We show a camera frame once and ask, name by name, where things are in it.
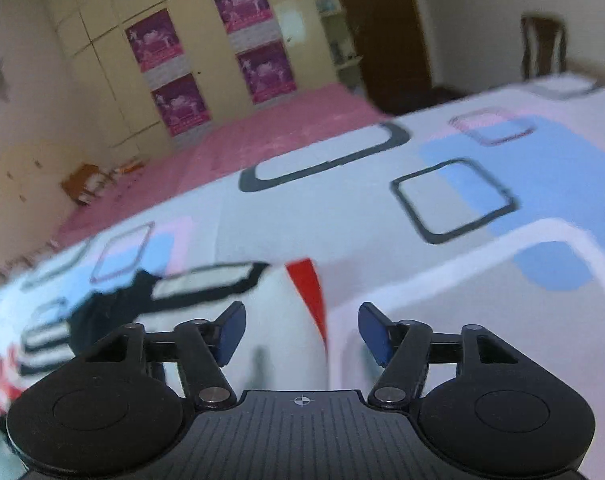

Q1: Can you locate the purple poster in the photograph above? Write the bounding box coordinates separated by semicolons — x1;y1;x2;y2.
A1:
214;0;280;38
124;9;184;73
236;40;297;105
152;74;211;136

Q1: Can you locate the lower right purple poster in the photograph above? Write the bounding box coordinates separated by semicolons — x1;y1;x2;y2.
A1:
236;40;297;105

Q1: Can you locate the pink bed sheet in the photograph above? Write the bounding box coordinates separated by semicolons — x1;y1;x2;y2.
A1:
53;84;391;248

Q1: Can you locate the striped red black white sweater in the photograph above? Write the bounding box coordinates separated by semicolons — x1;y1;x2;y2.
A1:
0;259;329;414

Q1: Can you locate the wall shelf unit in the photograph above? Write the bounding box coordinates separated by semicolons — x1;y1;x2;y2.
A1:
315;0;365;96

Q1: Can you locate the dark brown door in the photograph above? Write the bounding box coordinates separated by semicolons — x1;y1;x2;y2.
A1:
341;0;432;115

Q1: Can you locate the patterned white blue bedspread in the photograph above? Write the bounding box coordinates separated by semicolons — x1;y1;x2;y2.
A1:
0;75;605;479

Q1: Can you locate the cream bed headboard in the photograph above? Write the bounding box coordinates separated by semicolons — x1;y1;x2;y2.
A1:
0;141;109;284

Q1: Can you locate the upper right purple poster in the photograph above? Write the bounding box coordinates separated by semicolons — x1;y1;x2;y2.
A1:
214;0;280;38

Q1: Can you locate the upper left purple poster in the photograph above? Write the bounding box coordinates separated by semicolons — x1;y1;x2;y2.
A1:
124;9;184;73

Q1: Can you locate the cream wardrobe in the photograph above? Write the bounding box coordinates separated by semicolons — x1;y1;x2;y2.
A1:
45;0;337;159

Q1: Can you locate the lower left purple poster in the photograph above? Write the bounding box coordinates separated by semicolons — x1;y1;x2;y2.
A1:
152;74;211;136

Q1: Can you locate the dark wooden chair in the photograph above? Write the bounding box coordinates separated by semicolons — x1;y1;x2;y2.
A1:
521;12;567;80

